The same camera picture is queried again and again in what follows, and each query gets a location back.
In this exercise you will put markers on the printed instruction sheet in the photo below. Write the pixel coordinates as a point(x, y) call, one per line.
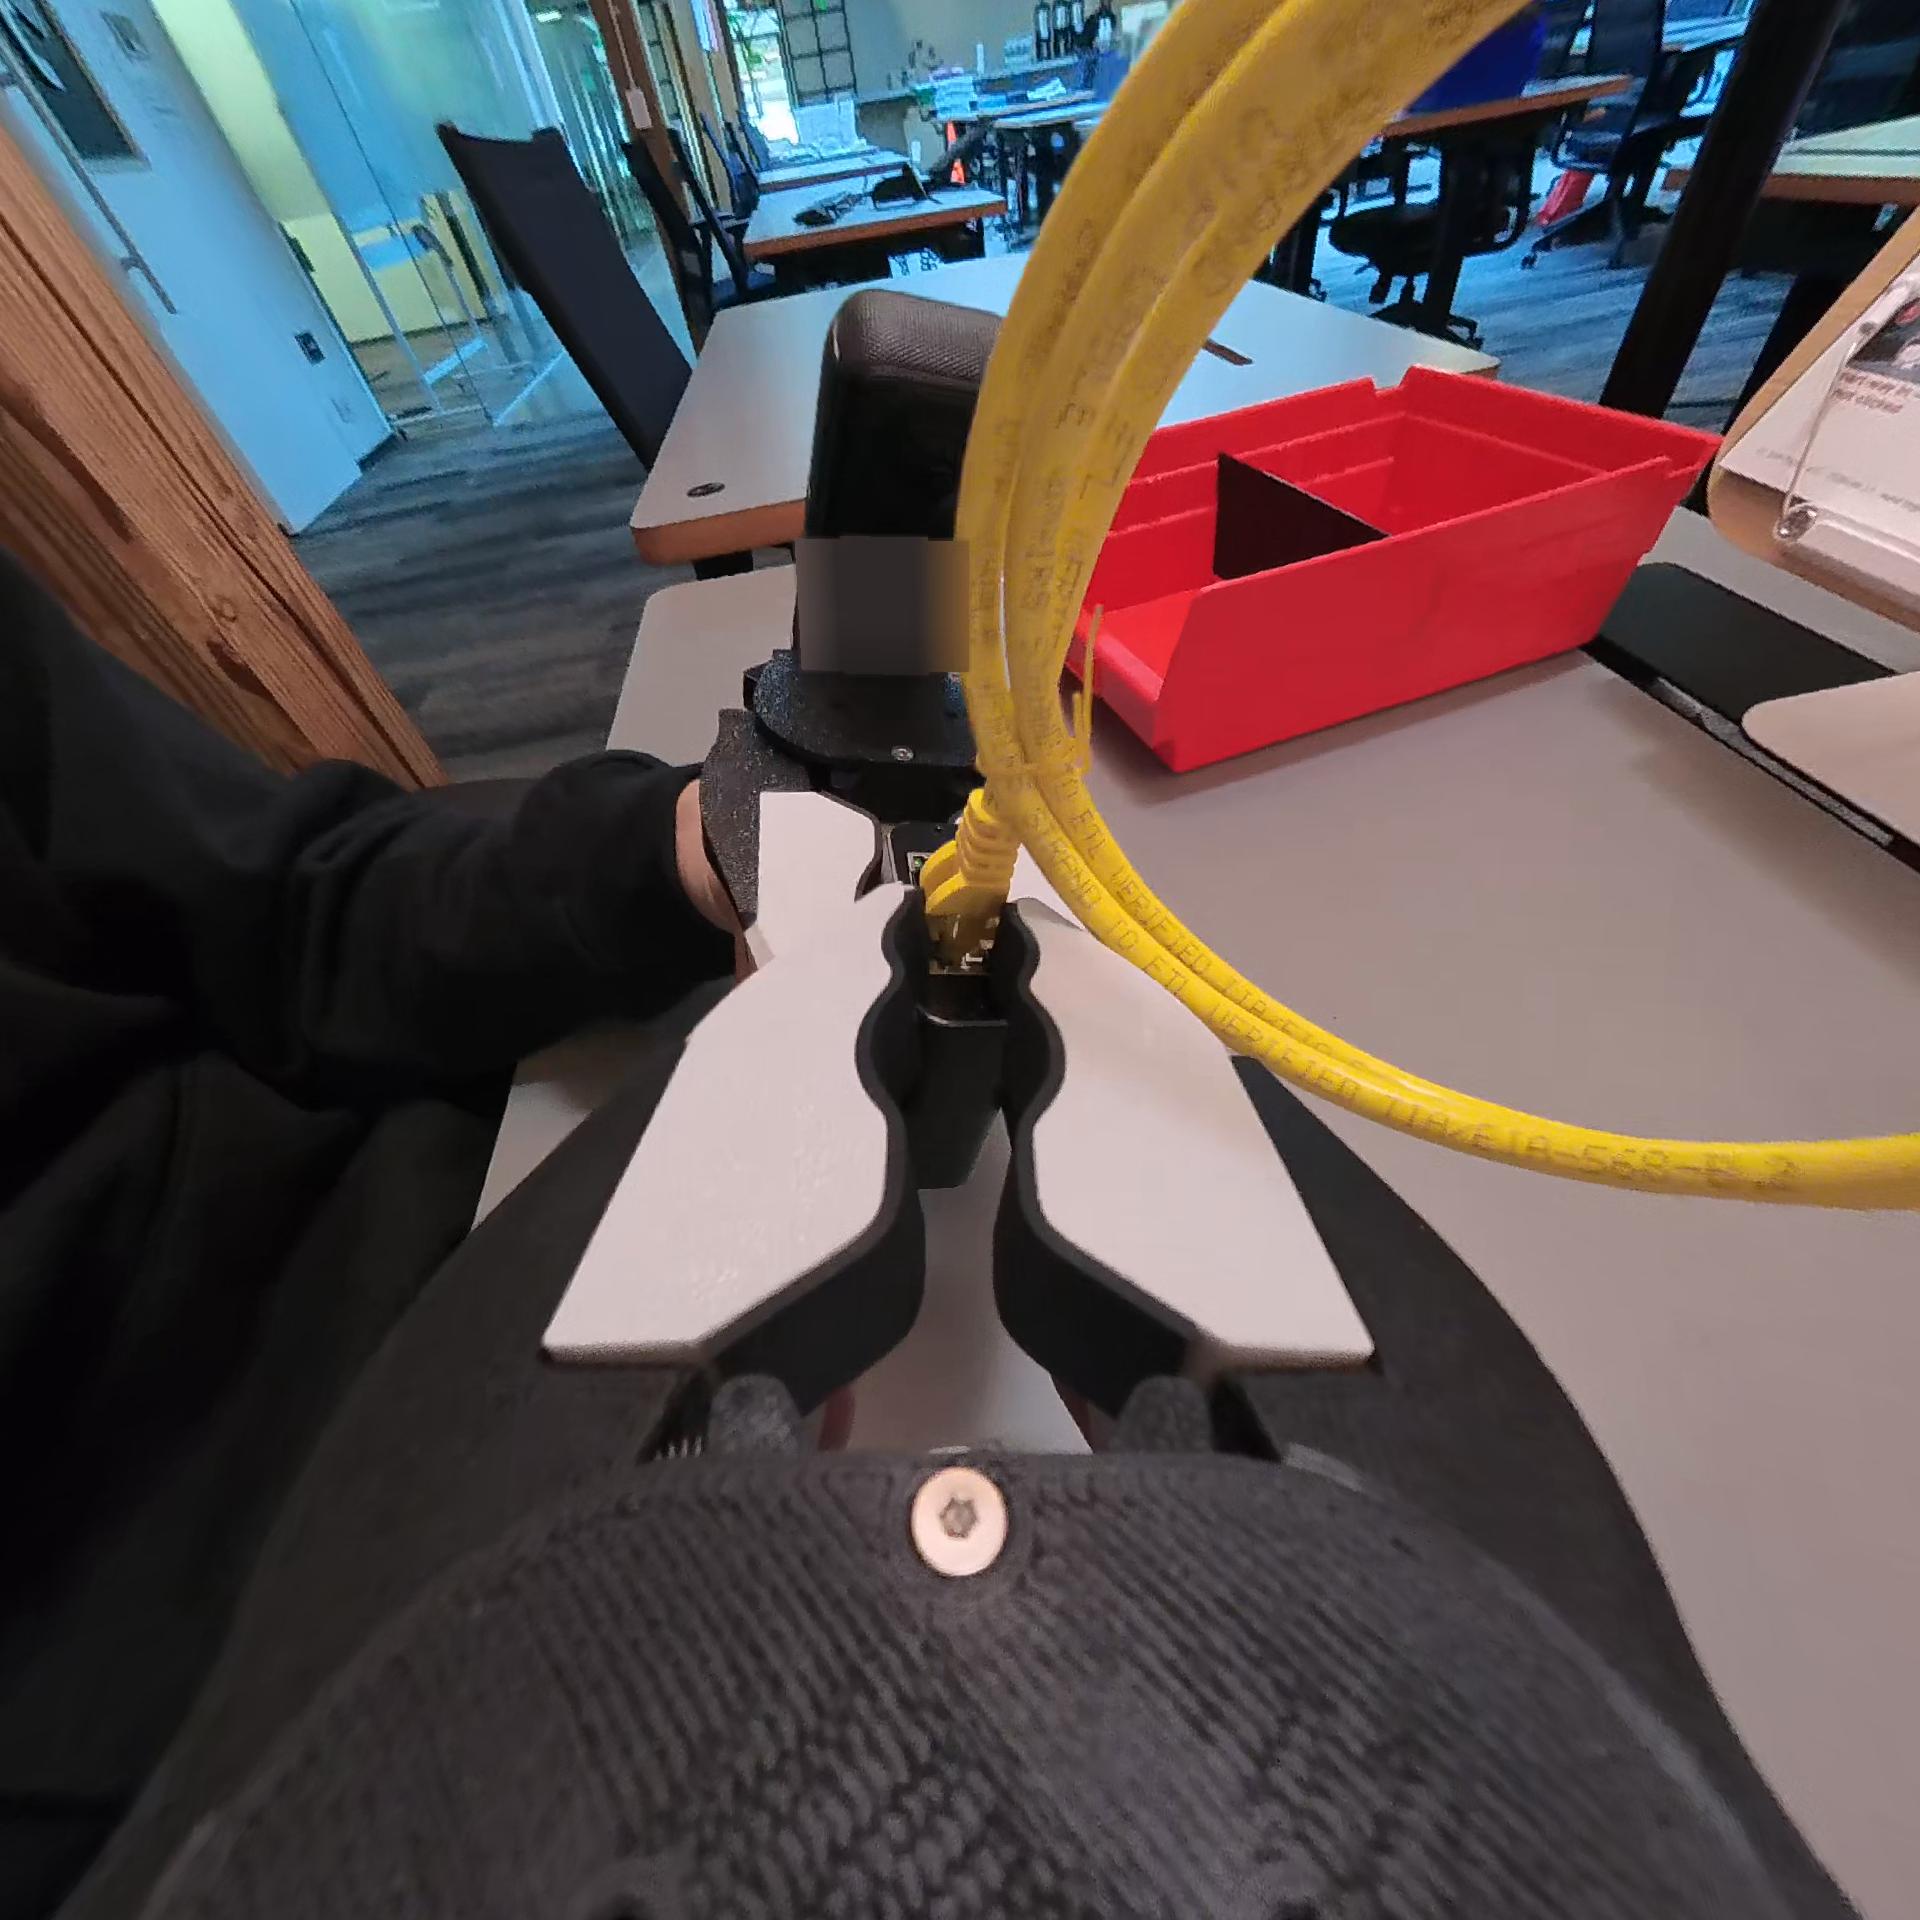
point(1881, 388)

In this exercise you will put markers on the red plastic bin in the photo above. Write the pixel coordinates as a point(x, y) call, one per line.
point(1424, 630)

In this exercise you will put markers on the black framed picture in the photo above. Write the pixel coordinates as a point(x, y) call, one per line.
point(60, 76)

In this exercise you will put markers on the person's left hand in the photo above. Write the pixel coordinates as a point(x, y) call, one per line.
point(702, 884)

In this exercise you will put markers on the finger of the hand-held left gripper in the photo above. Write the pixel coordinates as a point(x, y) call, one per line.
point(802, 870)

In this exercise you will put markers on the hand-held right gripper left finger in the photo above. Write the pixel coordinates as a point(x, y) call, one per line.
point(734, 1184)

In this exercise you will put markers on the black network switch box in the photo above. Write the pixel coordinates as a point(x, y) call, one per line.
point(961, 1095)

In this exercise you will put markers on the black bin divider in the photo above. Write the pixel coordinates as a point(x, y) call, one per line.
point(1284, 523)

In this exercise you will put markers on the black office chair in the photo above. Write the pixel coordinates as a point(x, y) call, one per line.
point(1613, 120)
point(585, 283)

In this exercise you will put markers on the person's torso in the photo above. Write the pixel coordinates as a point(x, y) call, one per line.
point(182, 1201)

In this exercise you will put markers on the person's left forearm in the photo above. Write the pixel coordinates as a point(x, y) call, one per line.
point(495, 902)

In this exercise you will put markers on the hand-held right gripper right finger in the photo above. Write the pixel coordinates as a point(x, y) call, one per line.
point(1185, 1184)

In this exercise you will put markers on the wooden pillar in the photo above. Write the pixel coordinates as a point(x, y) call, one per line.
point(149, 523)

